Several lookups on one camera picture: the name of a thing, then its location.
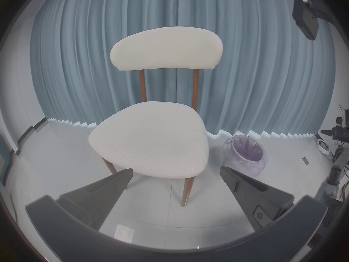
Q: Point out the purple plastic bag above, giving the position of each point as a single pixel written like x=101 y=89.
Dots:
x=242 y=153

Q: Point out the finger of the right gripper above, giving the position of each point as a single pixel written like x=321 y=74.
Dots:
x=329 y=134

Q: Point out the pale blue curtain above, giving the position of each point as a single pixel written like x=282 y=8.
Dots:
x=81 y=64

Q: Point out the white trash bin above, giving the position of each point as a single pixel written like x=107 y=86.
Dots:
x=259 y=166

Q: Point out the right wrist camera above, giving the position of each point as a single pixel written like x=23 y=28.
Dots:
x=339 y=120

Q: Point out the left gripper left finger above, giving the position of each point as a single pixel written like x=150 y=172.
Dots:
x=95 y=200

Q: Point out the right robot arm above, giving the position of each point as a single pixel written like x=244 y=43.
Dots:
x=346 y=117

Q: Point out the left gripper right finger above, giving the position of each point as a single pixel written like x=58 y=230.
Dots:
x=253 y=198

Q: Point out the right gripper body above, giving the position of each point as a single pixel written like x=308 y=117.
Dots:
x=341 y=134

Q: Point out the white chair with wooden legs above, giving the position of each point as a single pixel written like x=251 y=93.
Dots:
x=152 y=146

